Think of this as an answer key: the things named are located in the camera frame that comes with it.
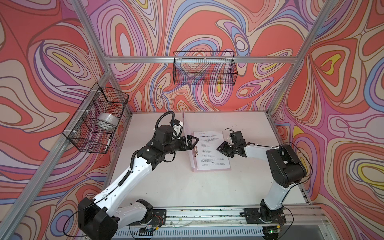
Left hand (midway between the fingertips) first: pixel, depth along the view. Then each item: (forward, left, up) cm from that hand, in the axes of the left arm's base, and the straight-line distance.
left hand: (194, 140), depth 73 cm
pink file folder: (+5, +2, -22) cm, 23 cm away
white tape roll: (+7, +44, +6) cm, 45 cm away
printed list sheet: (+4, -9, -26) cm, 28 cm away
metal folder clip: (+7, -1, -26) cm, 27 cm away
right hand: (+7, -16, -25) cm, 31 cm away
